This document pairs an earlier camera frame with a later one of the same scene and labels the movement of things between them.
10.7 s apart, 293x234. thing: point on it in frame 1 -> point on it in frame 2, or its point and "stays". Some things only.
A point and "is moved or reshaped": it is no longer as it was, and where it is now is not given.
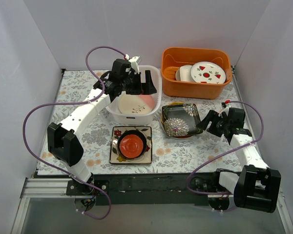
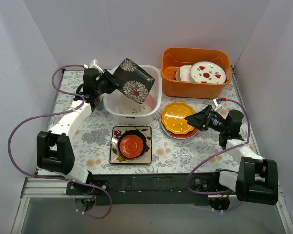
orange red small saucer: x=131 y=146 stays
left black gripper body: x=138 y=85 -> x=111 y=79
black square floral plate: x=180 y=120 is moved or reshaped
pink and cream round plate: x=136 y=104 stays
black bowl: x=135 y=132 stays
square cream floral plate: x=116 y=158 stays
